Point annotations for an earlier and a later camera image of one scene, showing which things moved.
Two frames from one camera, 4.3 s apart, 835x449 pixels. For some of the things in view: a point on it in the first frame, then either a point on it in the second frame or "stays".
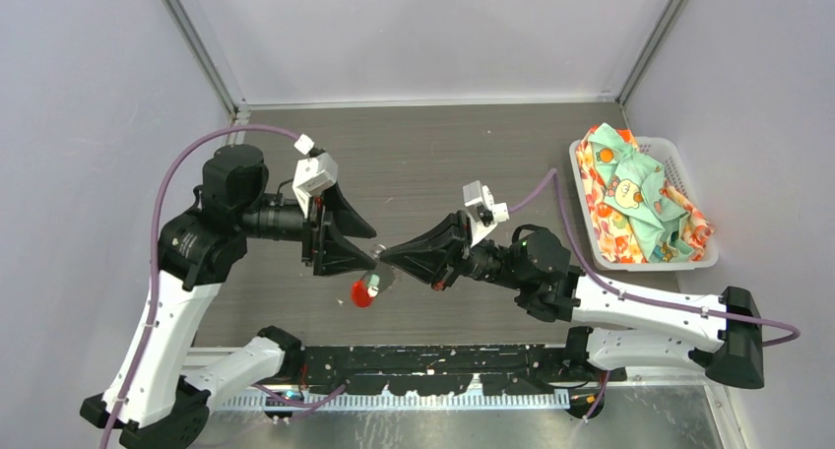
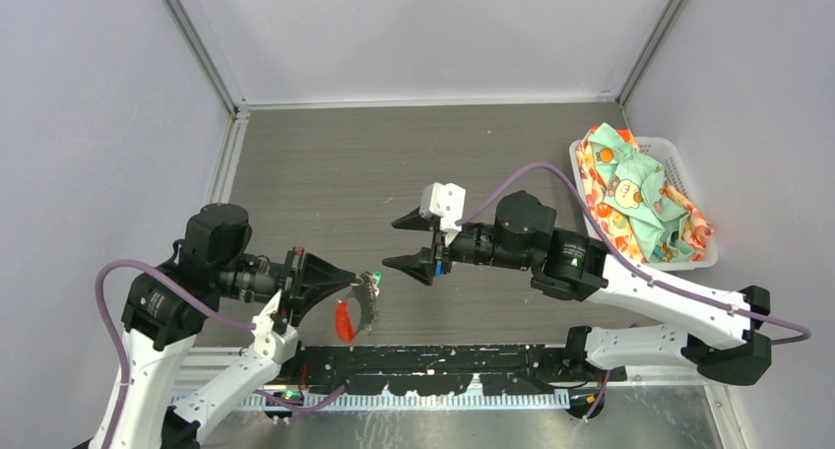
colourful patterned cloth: (634, 215) stays
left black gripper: (333, 253) -> (318, 280)
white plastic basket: (664, 152) stays
